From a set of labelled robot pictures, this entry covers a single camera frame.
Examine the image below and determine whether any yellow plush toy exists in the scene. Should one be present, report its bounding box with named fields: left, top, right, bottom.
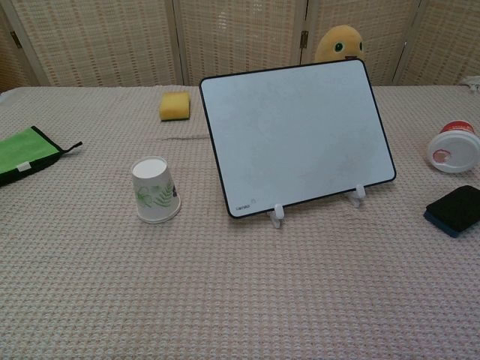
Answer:
left=313, top=24, right=365, bottom=64

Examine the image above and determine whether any white plastic easel stand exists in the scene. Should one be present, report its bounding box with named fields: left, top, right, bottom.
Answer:
left=268, top=183, right=367, bottom=229

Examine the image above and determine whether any black blue eraser block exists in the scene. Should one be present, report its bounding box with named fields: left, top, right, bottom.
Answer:
left=424, top=184, right=480, bottom=239

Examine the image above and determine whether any green cloth with black trim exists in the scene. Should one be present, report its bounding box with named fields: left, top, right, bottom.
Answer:
left=0, top=125, right=83, bottom=188

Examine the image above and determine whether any beige waffle tablecloth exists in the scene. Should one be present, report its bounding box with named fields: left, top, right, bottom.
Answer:
left=0, top=82, right=480, bottom=360

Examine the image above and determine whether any red cup with white lid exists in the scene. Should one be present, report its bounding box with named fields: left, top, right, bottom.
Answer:
left=428, top=119, right=480, bottom=174

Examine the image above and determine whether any woven folding screen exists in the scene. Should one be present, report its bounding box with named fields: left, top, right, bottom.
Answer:
left=0, top=0, right=480, bottom=93

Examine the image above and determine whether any white board black frame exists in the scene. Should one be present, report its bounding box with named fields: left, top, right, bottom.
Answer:
left=199, top=58, right=398, bottom=219

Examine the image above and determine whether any yellow sponge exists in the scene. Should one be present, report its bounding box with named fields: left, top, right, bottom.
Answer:
left=159, top=92, right=191, bottom=122

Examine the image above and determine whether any paper cup with green leaves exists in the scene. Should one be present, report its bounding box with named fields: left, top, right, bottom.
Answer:
left=130, top=155, right=182, bottom=225

